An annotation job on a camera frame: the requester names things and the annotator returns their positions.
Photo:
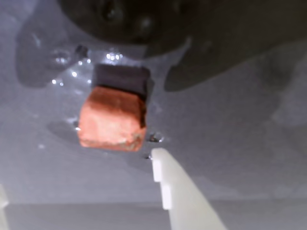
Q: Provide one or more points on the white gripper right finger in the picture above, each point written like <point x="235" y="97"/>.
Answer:
<point x="184" y="196"/>

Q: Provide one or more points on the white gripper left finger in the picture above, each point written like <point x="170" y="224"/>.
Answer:
<point x="3" y="210"/>

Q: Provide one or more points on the small red cube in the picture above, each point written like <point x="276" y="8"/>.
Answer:
<point x="110" y="119"/>

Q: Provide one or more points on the black glossy table mat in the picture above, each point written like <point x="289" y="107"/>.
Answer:
<point x="239" y="143"/>

